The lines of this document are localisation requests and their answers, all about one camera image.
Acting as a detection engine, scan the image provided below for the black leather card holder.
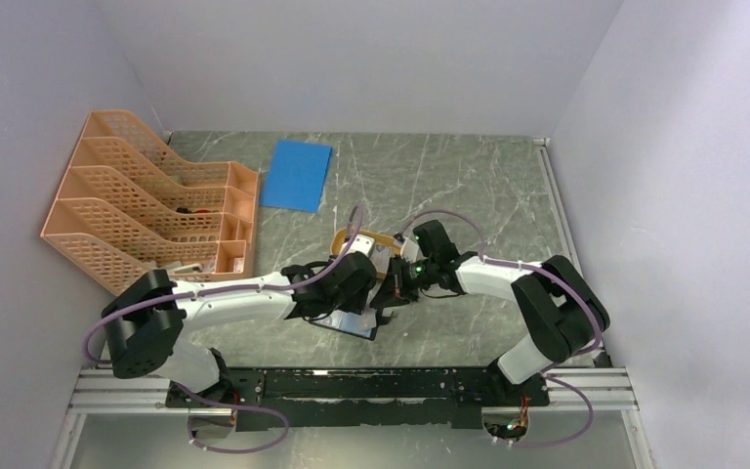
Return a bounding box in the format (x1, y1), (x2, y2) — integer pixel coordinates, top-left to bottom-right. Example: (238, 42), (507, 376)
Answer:
(310, 292), (393, 341)

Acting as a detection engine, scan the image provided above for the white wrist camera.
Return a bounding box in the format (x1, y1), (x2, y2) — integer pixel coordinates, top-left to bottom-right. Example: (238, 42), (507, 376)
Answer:
(399, 236), (420, 263)
(347, 234), (376, 260)

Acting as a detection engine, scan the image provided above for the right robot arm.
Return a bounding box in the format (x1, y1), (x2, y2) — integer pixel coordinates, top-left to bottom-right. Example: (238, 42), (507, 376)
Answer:
(370, 220), (610, 405)

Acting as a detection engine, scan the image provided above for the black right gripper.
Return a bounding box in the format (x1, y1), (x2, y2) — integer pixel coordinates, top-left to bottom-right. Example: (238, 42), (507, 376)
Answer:
(370, 253), (437, 309)

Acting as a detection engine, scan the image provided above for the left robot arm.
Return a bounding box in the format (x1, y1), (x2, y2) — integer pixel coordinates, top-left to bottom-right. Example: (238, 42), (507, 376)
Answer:
(102, 252), (377, 406)

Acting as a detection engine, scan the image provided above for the peach plastic file organizer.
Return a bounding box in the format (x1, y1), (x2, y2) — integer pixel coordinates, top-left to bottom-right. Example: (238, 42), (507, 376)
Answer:
(40, 109), (259, 295)

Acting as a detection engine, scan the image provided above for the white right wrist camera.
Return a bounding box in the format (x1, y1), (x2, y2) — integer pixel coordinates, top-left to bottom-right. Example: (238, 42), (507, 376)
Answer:
(399, 236), (420, 263)

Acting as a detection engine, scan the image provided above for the blue folder sheet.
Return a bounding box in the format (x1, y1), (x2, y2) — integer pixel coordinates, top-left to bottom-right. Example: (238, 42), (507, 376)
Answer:
(260, 140), (332, 213)

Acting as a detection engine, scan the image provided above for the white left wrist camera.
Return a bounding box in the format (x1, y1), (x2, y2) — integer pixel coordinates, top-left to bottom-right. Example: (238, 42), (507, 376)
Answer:
(347, 234), (376, 260)

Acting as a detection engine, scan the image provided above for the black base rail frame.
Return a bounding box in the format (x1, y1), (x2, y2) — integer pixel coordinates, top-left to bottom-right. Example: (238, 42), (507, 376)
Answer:
(202, 363), (550, 432)

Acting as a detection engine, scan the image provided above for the yellow oval tray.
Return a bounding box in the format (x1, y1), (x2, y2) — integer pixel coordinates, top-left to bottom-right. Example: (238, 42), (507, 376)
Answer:
(330, 229), (402, 256)

